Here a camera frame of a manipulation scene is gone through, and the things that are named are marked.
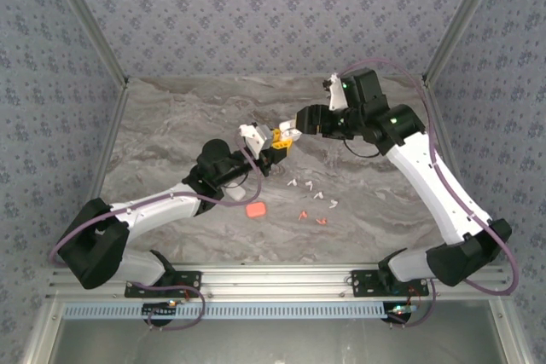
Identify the orange earbud charging case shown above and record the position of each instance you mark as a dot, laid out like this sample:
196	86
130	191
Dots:
256	210

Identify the orange earbud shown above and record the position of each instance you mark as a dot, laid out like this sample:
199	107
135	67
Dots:
302	215
321	221

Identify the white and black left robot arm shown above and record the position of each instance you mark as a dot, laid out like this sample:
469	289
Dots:
149	210

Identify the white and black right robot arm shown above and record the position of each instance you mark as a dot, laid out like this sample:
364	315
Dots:
435	193

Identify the small black controller board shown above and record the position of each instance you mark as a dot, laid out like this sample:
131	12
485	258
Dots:
403	310
160	308

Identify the grey metal sheet panel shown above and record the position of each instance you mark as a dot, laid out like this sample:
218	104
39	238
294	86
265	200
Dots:
277	342

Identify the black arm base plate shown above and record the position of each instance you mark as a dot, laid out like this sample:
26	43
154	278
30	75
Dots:
192	279
362	285

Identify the aluminium front rail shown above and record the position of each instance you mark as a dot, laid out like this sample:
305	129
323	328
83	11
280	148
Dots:
277	281

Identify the aluminium corner post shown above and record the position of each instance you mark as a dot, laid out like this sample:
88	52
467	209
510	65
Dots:
89	19
461	19

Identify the aluminium lower frame bar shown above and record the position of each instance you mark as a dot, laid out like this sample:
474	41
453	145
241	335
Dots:
509	334
40	338

